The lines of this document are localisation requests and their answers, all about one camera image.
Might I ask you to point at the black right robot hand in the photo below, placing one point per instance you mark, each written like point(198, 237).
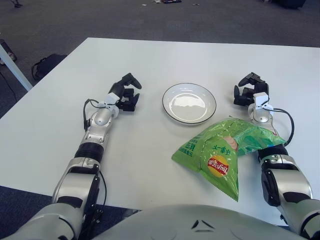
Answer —
point(261, 87)

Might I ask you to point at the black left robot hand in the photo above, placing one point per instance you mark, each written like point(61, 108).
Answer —
point(117, 87)

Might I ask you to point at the green potato chip bag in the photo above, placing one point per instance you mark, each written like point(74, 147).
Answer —
point(220, 152)

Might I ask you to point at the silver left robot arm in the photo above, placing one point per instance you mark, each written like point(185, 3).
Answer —
point(75, 180)

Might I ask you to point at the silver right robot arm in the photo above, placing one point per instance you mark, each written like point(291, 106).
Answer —
point(287, 175)

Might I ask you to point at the white plate with black rim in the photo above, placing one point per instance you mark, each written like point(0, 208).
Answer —
point(189, 103)

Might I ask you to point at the black bag on floor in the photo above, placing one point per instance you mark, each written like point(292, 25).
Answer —
point(50, 63)

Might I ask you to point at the white table leg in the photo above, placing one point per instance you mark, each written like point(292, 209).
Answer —
point(15, 66)

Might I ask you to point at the dark caster stand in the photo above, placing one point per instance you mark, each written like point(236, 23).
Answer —
point(10, 52)

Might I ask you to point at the grey robot torso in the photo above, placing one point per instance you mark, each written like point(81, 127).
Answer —
point(170, 222)

